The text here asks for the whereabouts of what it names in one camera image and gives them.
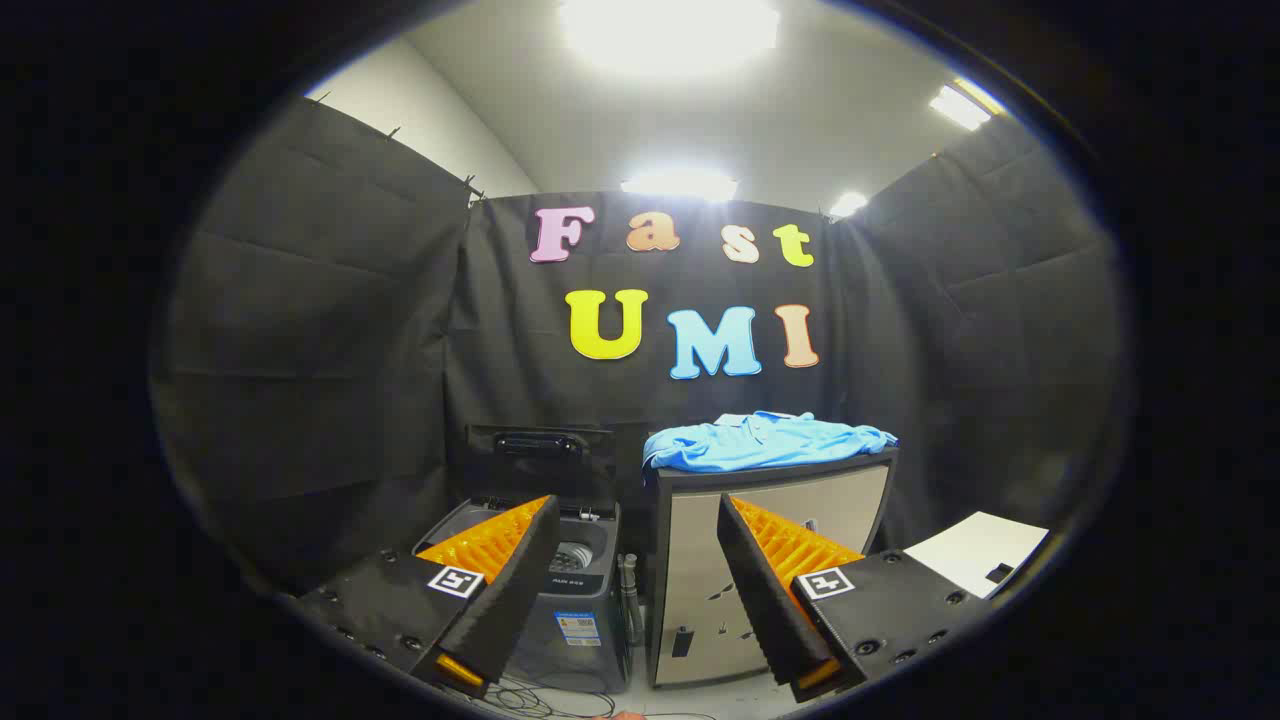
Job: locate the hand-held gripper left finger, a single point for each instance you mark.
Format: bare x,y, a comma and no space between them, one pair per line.
515,585

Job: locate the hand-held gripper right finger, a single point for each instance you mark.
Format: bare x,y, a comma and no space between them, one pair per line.
762,590

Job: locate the grey washing machine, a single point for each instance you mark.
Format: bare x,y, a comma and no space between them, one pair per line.
590,605

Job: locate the light blue polo shirt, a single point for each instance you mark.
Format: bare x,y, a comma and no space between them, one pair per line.
760,445

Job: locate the grey cabinet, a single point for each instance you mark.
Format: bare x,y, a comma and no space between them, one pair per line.
690,560

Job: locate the black backdrop cloth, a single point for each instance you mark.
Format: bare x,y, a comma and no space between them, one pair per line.
400,330

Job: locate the ceiling light panel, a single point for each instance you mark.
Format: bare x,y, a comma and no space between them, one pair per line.
668,30
680,185
962,105
848,204

